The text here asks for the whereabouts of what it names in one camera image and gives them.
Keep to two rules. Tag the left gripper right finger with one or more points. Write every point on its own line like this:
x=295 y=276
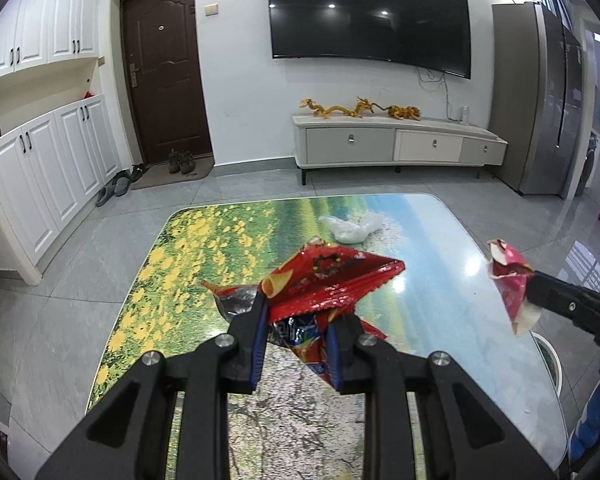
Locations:
x=464 y=434

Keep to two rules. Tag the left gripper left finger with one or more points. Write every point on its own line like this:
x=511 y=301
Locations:
x=127 y=434

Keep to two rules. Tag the pink red wrapper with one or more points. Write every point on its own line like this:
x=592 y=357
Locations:
x=511 y=274

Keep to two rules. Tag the red chip snack bag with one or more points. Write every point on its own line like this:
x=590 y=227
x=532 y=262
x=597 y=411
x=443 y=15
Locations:
x=304 y=295

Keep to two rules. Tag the clear white plastic bag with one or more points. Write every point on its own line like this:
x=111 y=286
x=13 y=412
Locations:
x=352 y=232

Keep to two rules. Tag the blue sleeve forearm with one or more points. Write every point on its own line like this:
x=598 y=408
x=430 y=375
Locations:
x=585 y=438

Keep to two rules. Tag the white round trash bin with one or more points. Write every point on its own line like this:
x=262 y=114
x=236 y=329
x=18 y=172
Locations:
x=552 y=361

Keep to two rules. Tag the grey steel refrigerator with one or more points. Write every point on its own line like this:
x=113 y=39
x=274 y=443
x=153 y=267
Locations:
x=537 y=97

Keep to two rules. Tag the grey slippers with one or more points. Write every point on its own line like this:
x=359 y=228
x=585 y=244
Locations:
x=117 y=187

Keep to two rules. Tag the golden tiger ornament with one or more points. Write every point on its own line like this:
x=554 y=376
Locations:
x=404 y=112

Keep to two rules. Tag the brown shoes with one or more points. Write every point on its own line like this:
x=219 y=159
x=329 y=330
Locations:
x=181 y=162

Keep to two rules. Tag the white shoe cabinet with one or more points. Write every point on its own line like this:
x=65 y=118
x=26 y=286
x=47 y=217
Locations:
x=57 y=149

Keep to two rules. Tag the golden dragon ornament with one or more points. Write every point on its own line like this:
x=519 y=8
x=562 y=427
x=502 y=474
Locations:
x=362 y=105

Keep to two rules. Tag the white low tv cabinet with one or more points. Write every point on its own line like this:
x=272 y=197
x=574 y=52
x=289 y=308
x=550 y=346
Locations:
x=345 y=142

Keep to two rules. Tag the dark brown entrance door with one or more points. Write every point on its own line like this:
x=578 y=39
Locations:
x=161 y=59

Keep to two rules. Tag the black wall television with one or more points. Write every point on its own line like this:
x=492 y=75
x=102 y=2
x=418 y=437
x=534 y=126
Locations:
x=432 y=34

